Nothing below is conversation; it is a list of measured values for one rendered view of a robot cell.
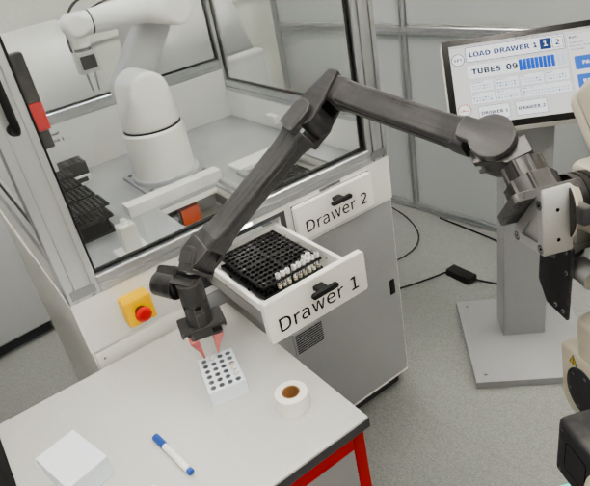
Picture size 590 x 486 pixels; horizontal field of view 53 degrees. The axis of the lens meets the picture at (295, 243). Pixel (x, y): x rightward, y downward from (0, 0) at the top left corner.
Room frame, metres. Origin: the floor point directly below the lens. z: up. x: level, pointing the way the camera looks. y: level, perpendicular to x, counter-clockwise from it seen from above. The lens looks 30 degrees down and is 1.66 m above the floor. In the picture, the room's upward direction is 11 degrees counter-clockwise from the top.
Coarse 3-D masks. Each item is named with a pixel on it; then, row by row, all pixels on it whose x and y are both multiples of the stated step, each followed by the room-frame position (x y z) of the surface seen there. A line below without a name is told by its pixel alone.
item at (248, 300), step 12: (264, 228) 1.47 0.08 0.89; (276, 228) 1.47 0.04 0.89; (240, 240) 1.42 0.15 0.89; (300, 240) 1.37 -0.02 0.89; (324, 252) 1.28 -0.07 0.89; (324, 264) 1.29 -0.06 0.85; (216, 276) 1.29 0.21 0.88; (228, 276) 1.34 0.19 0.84; (228, 288) 1.23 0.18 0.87; (240, 288) 1.18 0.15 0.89; (240, 300) 1.18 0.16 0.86; (252, 300) 1.13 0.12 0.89; (252, 312) 1.14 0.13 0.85
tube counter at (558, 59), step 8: (536, 56) 1.79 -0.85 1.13; (544, 56) 1.79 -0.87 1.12; (552, 56) 1.78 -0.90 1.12; (560, 56) 1.77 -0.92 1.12; (512, 64) 1.80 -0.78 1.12; (520, 64) 1.79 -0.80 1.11; (528, 64) 1.79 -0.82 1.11; (536, 64) 1.78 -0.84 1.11; (544, 64) 1.77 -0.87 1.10; (552, 64) 1.77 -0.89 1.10; (560, 64) 1.76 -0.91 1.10; (568, 64) 1.75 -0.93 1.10
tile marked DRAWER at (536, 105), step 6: (516, 102) 1.72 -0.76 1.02; (522, 102) 1.72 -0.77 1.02; (528, 102) 1.71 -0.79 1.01; (534, 102) 1.71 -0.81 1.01; (540, 102) 1.70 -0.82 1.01; (546, 102) 1.70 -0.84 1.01; (516, 108) 1.71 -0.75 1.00; (522, 108) 1.70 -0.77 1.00; (528, 108) 1.70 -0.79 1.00; (534, 108) 1.69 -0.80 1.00; (540, 108) 1.69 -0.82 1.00; (546, 108) 1.69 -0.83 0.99; (522, 114) 1.69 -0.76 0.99; (528, 114) 1.69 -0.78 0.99
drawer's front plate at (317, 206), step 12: (348, 180) 1.59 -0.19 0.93; (360, 180) 1.60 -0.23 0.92; (324, 192) 1.55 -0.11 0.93; (336, 192) 1.56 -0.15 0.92; (348, 192) 1.58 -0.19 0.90; (360, 192) 1.60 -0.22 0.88; (372, 192) 1.62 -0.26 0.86; (300, 204) 1.50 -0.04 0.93; (312, 204) 1.51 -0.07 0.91; (324, 204) 1.53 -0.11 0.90; (360, 204) 1.59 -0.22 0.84; (372, 204) 1.62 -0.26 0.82; (300, 216) 1.49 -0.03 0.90; (312, 216) 1.51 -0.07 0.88; (336, 216) 1.55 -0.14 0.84; (348, 216) 1.57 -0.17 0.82; (300, 228) 1.48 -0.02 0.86; (324, 228) 1.52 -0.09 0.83
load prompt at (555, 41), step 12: (552, 36) 1.82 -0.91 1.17; (468, 48) 1.87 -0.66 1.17; (480, 48) 1.86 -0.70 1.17; (492, 48) 1.85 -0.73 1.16; (504, 48) 1.84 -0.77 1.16; (516, 48) 1.83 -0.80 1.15; (528, 48) 1.82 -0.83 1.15; (540, 48) 1.81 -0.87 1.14; (552, 48) 1.80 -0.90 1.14; (468, 60) 1.85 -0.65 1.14; (480, 60) 1.83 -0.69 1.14
